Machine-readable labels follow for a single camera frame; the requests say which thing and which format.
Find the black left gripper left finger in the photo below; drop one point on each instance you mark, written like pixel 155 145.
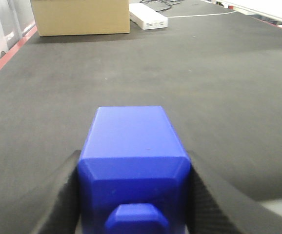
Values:
pixel 62 211

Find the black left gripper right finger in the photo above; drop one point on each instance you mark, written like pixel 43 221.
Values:
pixel 216 207

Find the large cardboard box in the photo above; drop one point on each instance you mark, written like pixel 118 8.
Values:
pixel 81 17

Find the white long carton box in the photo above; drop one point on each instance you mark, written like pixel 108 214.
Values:
pixel 146 18

